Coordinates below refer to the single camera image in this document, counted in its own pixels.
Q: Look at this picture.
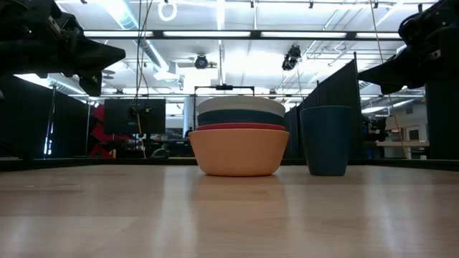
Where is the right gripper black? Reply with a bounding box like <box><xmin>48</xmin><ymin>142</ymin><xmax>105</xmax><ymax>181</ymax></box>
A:
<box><xmin>358</xmin><ymin>0</ymin><xmax>459</xmax><ymax>95</ymax></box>

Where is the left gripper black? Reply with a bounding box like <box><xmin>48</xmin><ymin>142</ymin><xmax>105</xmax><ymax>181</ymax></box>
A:
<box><xmin>21</xmin><ymin>0</ymin><xmax>127</xmax><ymax>78</ymax></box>

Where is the dark blue cup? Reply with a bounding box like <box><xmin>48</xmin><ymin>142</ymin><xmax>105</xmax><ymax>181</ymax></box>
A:
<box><xmin>299</xmin><ymin>105</ymin><xmax>353</xmax><ymax>177</ymax></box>

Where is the white bowl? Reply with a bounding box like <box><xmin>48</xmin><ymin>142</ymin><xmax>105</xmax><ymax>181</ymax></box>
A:
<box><xmin>197</xmin><ymin>95</ymin><xmax>287</xmax><ymax>118</ymax></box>

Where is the dark blue bowl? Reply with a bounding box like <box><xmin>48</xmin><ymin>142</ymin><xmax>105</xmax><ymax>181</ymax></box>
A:
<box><xmin>197</xmin><ymin>109</ymin><xmax>286</xmax><ymax>127</ymax></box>

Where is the red bowl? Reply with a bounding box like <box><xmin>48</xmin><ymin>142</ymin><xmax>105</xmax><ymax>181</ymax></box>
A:
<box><xmin>196</xmin><ymin>123</ymin><xmax>288</xmax><ymax>132</ymax></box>

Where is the orange bowl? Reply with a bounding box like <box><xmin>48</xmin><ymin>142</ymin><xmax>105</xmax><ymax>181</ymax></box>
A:
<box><xmin>189</xmin><ymin>128</ymin><xmax>290</xmax><ymax>178</ymax></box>

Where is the distant black equipment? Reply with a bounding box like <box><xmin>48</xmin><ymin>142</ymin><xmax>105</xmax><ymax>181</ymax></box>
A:
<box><xmin>361</xmin><ymin>114</ymin><xmax>388</xmax><ymax>143</ymax></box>

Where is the black room divider panel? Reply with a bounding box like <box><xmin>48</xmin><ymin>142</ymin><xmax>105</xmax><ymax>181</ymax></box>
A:
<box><xmin>283</xmin><ymin>52</ymin><xmax>362</xmax><ymax>159</ymax></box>

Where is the black monitor screen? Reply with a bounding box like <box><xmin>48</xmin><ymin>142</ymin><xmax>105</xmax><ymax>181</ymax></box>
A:
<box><xmin>103</xmin><ymin>98</ymin><xmax>167</xmax><ymax>135</ymax></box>

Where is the distant wooden desk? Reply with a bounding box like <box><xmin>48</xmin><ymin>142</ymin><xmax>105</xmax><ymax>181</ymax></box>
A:
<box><xmin>375</xmin><ymin>140</ymin><xmax>430</xmax><ymax>159</ymax></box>

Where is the black curtain partition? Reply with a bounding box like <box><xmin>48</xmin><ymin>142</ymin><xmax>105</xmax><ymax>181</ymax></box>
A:
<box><xmin>425</xmin><ymin>80</ymin><xmax>459</xmax><ymax>161</ymax></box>

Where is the red rolling stand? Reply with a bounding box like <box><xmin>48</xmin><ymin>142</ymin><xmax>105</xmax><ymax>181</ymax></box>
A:
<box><xmin>89</xmin><ymin>104</ymin><xmax>121</xmax><ymax>158</ymax></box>

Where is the black ceiling spotlight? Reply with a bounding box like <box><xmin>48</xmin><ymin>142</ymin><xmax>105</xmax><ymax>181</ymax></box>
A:
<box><xmin>194</xmin><ymin>54</ymin><xmax>209</xmax><ymax>70</ymax></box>
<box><xmin>281</xmin><ymin>44</ymin><xmax>302</xmax><ymax>72</ymax></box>

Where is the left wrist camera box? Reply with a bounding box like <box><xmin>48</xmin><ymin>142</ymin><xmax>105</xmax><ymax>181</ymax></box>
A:
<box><xmin>79</xmin><ymin>70</ymin><xmax>103</xmax><ymax>97</ymax></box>

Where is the black hanging cable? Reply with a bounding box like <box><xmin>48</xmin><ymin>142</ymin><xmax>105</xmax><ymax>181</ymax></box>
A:
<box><xmin>133</xmin><ymin>0</ymin><xmax>153</xmax><ymax>159</ymax></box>

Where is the silver ceiling air duct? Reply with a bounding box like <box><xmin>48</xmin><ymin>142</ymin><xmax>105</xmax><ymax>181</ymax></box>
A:
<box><xmin>103</xmin><ymin>0</ymin><xmax>180</xmax><ymax>82</ymax></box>

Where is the white hanging ring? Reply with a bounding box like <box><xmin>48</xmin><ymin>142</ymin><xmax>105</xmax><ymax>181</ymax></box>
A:
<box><xmin>158</xmin><ymin>0</ymin><xmax>178</xmax><ymax>22</ymax></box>

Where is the black curtain wall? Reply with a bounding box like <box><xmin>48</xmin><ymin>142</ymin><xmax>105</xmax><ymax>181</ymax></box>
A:
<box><xmin>0</xmin><ymin>73</ymin><xmax>93</xmax><ymax>159</ymax></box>

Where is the black metal table frame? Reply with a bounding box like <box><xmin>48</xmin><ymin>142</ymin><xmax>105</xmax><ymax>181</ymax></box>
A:
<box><xmin>0</xmin><ymin>156</ymin><xmax>459</xmax><ymax>172</ymax></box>

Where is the distant black gantry frame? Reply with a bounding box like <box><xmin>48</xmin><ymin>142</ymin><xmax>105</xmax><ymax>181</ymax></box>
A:
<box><xmin>194</xmin><ymin>85</ymin><xmax>256</xmax><ymax>108</ymax></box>

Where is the black overhead frame beam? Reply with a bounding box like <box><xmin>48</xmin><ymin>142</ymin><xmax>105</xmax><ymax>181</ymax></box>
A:
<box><xmin>82</xmin><ymin>29</ymin><xmax>402</xmax><ymax>41</ymax></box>

